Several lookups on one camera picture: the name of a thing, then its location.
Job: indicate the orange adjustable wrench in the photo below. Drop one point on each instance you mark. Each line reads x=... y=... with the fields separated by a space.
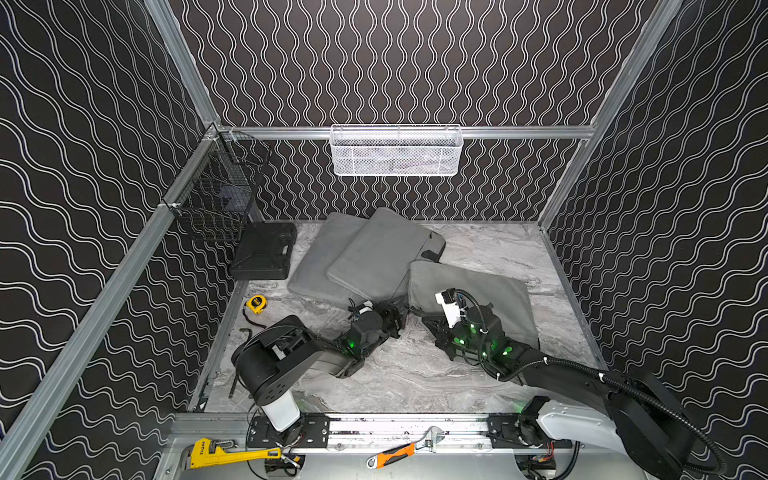
x=428 y=441

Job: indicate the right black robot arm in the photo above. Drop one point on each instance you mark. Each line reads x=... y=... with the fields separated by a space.
x=638 y=417

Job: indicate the yellow pipe wrench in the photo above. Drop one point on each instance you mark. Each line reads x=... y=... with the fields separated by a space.
x=205 y=453

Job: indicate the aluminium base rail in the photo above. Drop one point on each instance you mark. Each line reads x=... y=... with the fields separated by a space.
x=462 y=433

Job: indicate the black wire basket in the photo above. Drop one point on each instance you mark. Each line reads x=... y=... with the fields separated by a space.
x=219 y=200

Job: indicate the grey laptop bag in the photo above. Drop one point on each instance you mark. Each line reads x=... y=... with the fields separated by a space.
x=375 y=264
x=508 y=297
x=310 y=279

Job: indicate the white wire mesh basket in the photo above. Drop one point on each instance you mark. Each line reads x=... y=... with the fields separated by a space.
x=390 y=150

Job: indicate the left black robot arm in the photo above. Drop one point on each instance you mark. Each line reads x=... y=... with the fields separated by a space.
x=272 y=362

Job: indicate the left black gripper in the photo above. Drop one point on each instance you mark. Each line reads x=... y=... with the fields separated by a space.
x=390 y=318

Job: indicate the black plastic tool case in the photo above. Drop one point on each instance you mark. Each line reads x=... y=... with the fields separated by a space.
x=264 y=252

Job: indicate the black hex key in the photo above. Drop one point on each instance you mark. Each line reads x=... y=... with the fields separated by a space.
x=237 y=383

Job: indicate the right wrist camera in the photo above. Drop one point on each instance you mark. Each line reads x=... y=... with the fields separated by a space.
x=453 y=305

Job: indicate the yellow tape measure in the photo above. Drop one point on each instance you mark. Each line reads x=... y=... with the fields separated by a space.
x=256 y=304

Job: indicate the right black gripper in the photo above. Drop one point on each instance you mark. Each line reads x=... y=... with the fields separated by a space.
x=442 y=331

